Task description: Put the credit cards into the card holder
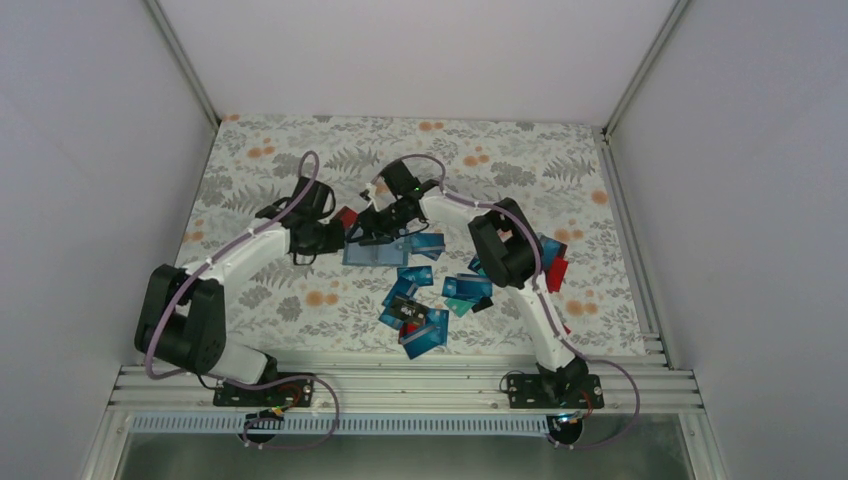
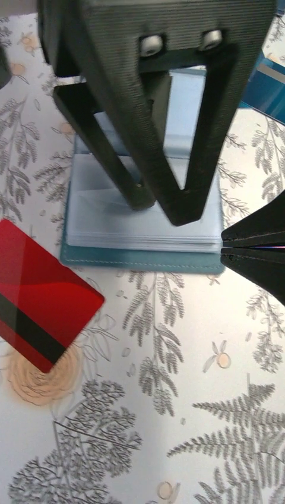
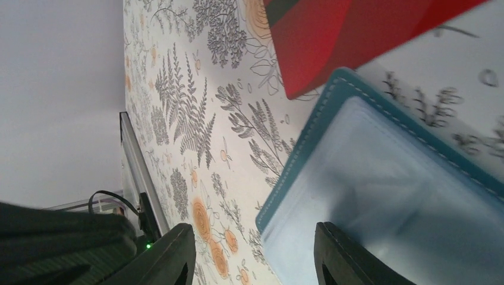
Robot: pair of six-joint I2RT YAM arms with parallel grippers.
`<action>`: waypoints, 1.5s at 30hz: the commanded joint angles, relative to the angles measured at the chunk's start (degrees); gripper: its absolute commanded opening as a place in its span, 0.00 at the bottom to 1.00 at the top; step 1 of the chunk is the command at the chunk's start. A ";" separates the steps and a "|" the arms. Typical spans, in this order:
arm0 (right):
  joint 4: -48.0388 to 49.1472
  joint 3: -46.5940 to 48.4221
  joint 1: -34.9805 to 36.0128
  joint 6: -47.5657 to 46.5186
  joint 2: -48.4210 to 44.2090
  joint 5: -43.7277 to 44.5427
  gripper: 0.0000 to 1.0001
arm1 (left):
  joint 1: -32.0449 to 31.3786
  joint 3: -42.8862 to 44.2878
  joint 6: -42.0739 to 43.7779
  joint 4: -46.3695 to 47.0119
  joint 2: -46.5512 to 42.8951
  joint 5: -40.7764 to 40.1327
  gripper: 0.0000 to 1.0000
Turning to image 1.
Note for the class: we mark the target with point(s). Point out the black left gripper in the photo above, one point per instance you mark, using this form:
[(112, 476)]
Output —
[(334, 244)]

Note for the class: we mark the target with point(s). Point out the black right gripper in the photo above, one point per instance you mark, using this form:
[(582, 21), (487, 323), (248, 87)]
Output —
[(365, 218)]

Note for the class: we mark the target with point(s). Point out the teal leather card holder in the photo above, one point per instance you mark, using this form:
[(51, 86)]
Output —
[(393, 254)]

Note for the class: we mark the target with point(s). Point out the black visa card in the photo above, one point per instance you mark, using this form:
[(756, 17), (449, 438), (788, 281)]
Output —
[(408, 311)]

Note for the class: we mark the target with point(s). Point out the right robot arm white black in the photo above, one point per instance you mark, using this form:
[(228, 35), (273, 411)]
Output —
[(509, 250)]

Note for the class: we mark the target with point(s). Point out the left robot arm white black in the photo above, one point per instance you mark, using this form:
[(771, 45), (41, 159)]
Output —
[(183, 315)]

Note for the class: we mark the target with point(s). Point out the red card upper left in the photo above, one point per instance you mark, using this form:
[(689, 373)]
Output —
[(346, 216)]

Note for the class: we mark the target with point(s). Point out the blue card stack upper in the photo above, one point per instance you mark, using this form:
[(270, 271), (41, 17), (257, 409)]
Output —
[(430, 245)]

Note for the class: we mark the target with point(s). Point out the blue card middle right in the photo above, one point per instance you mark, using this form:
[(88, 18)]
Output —
[(471, 288)]

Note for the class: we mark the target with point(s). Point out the teal card centre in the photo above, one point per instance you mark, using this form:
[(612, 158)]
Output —
[(458, 307)]

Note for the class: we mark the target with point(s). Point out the small black card piece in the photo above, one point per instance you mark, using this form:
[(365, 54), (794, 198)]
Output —
[(483, 304)]

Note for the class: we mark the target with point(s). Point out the blue card far right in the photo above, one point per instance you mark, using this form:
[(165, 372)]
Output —
[(551, 249)]

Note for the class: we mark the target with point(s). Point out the red card far right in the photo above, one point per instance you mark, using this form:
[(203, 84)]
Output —
[(555, 274)]

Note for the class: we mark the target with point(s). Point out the floral patterned table mat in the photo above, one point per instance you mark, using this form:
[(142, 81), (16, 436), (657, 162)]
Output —
[(552, 171)]

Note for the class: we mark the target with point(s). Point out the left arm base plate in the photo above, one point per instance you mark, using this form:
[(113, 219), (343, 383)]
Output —
[(297, 393)]

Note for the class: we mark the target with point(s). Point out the grey cable duct front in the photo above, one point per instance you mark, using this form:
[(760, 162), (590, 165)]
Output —
[(346, 424)]

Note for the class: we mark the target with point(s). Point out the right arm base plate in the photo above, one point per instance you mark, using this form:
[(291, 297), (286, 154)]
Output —
[(530, 391)]

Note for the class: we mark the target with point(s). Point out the aluminium frame post left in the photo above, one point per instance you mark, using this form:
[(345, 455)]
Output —
[(182, 60)]

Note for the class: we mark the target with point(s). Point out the aluminium frame post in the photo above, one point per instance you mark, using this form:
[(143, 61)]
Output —
[(663, 36), (182, 60)]

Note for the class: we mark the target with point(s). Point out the aluminium rail base front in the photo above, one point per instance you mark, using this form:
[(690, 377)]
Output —
[(432, 383)]

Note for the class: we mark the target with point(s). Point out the aluminium frame post right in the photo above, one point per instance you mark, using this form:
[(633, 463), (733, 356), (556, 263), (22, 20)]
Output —
[(663, 36)]

